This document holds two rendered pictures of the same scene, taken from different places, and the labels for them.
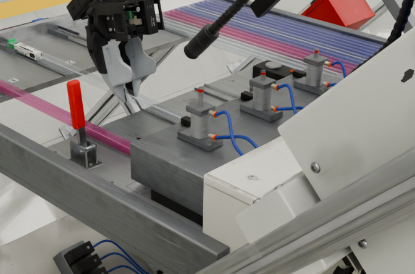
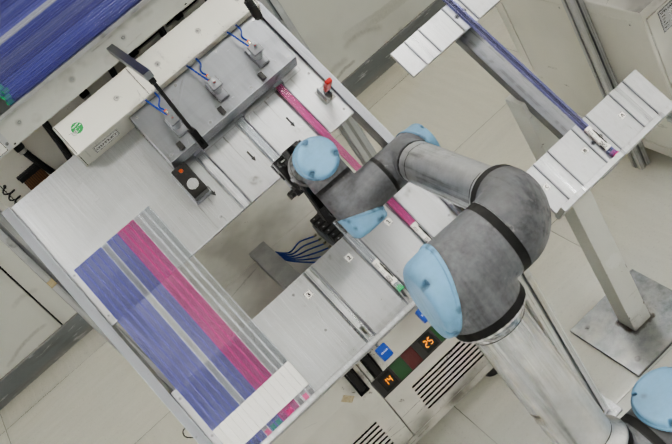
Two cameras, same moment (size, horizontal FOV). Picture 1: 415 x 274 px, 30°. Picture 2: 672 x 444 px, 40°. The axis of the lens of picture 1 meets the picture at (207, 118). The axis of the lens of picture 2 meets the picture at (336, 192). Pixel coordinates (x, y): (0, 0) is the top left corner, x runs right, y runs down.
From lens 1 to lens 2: 2.08 m
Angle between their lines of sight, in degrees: 80
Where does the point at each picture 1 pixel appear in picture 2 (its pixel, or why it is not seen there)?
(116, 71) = not seen: hidden behind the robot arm
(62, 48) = (358, 291)
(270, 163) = (225, 11)
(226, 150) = (243, 45)
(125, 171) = (300, 85)
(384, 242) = not seen: outside the picture
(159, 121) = (279, 149)
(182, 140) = (267, 58)
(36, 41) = (383, 309)
